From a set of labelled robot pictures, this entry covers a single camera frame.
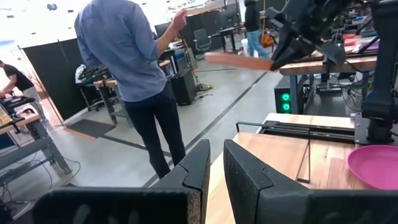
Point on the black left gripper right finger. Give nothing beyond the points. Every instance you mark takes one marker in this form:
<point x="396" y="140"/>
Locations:
<point x="264" y="199"/>

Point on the black computer monitor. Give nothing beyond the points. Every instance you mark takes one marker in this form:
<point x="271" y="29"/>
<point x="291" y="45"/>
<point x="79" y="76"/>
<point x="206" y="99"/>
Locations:
<point x="161" y="29"/>

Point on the black desk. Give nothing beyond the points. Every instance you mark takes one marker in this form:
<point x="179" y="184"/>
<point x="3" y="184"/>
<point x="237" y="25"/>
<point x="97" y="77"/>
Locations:
<point x="228" y="31"/>

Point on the orange plate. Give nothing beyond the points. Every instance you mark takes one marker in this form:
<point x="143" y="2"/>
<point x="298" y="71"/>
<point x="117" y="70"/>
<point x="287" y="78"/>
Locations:
<point x="239" y="61"/>

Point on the black partition wall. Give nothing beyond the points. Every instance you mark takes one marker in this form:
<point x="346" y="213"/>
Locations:
<point x="53" y="77"/>

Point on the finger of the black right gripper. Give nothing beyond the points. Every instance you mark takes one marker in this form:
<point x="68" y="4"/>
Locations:
<point x="335" y="54"/>
<point x="292" y="49"/>

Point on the person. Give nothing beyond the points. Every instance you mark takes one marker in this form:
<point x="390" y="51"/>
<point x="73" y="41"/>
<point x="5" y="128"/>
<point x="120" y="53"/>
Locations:
<point x="124" y="46"/>
<point x="18" y="79"/>

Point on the magenta plate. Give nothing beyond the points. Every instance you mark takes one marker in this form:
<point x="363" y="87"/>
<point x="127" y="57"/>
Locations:
<point x="376" y="168"/>

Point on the black aluminium table frame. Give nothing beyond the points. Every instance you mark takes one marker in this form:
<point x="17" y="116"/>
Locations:
<point x="326" y="132"/>

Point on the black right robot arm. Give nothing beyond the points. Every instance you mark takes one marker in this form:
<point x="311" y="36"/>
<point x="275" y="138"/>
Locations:
<point x="384" y="62"/>

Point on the white bucket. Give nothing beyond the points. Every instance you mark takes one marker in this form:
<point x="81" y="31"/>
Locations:
<point x="245" y="46"/>

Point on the computer tower with green lights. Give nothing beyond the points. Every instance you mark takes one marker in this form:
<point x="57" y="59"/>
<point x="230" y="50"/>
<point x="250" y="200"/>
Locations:
<point x="281" y="90"/>

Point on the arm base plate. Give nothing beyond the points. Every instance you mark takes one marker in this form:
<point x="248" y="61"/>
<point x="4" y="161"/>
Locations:
<point x="358" y="127"/>

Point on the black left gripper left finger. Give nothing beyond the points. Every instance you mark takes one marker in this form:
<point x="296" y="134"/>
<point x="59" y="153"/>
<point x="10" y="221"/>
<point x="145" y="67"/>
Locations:
<point x="174" y="202"/>

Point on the black computer tower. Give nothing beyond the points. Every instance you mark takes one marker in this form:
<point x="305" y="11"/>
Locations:
<point x="184" y="88"/>

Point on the wooden workbench with grey legs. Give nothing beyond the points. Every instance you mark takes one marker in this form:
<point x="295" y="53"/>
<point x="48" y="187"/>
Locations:
<point x="37" y="146"/>

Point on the black floor mat striped edge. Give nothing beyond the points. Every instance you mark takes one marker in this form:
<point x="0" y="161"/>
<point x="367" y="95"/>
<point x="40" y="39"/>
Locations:
<point x="90" y="128"/>

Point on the person's black shoe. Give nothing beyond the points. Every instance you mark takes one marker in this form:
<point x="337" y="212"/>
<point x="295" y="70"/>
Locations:
<point x="252" y="18"/>

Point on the wooden workbench with metal legs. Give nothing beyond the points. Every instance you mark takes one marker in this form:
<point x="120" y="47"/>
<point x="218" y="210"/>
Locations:
<point x="311" y="67"/>

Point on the grey office chair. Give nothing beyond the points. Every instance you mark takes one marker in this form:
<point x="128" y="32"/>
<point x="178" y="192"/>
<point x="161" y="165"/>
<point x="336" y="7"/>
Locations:
<point x="202" y="39"/>

